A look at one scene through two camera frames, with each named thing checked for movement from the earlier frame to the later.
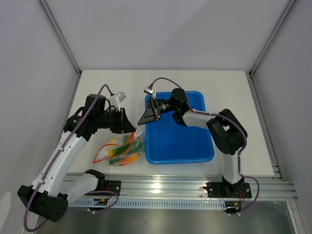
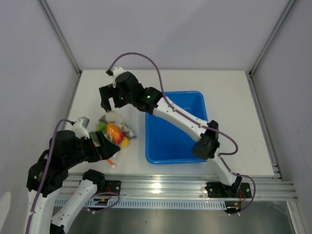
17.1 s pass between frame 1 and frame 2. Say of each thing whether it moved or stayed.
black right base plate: stayed
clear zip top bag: moved
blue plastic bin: stayed
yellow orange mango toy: moved
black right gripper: moved
